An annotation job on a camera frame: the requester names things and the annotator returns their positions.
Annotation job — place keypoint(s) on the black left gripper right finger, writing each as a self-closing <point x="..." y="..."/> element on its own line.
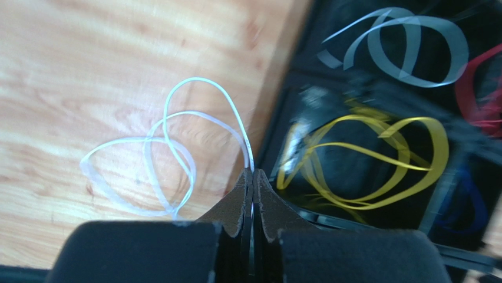
<point x="271" y="216"/>

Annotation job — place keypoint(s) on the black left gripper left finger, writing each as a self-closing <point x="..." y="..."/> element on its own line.
<point x="233" y="214"/>

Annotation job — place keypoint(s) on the black compartment organizer tray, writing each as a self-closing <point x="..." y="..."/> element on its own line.
<point x="390" y="117"/>

